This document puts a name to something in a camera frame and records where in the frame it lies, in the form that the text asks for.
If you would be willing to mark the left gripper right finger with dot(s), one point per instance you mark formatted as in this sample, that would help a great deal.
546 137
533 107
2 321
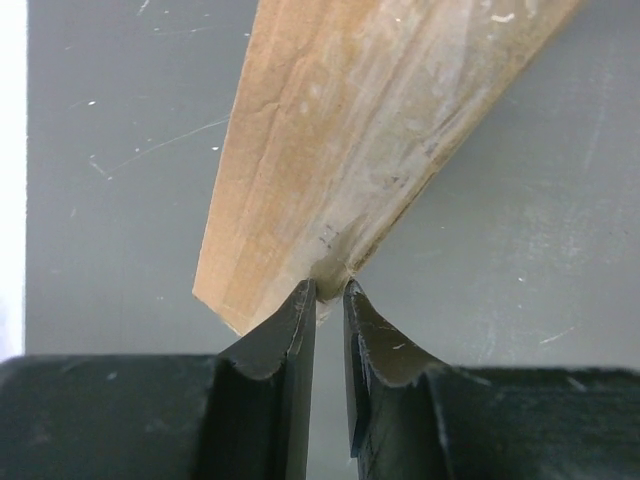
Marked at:
413 416

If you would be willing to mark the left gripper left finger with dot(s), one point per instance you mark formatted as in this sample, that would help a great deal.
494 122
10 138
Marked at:
243 413

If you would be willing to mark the brown cardboard express box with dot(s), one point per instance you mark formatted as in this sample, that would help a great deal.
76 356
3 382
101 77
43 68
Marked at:
344 112

